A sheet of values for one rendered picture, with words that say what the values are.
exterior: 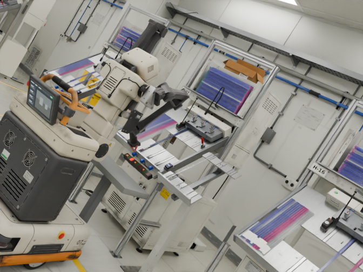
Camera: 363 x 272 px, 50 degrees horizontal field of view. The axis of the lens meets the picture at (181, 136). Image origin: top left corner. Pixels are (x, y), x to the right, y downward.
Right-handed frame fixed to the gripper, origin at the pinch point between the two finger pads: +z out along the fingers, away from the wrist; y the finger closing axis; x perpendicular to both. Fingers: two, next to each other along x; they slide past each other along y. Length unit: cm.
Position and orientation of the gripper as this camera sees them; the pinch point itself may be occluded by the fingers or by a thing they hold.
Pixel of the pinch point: (134, 150)
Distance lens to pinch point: 306.8
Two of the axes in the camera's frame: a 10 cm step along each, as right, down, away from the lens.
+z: 0.0, 8.0, 6.0
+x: -7.9, 3.7, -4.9
